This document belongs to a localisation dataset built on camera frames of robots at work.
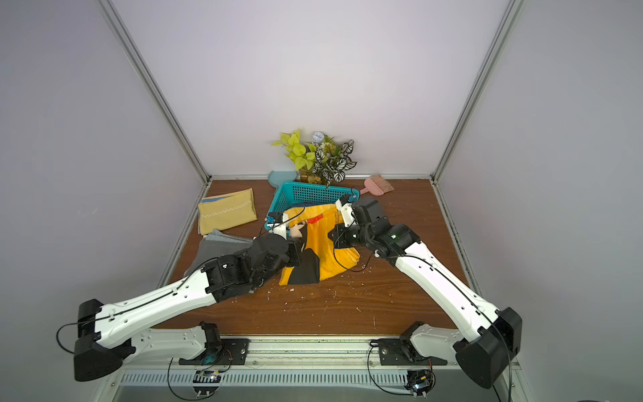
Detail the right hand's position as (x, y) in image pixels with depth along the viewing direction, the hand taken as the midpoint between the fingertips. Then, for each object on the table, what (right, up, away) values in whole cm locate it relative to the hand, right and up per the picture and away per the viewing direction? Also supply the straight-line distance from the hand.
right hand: (329, 228), depth 72 cm
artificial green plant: (-1, +24, +24) cm, 34 cm away
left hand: (-6, -3, -3) cm, 7 cm away
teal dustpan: (-26, +19, +49) cm, 59 cm away
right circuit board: (+26, -44, -2) cm, 51 cm away
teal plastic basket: (-18, +11, +35) cm, 41 cm away
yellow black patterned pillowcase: (-5, +1, +6) cm, 8 cm away
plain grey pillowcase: (-45, -9, +23) cm, 51 cm away
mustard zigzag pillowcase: (-46, +4, +35) cm, 58 cm away
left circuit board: (-37, -44, 0) cm, 57 cm away
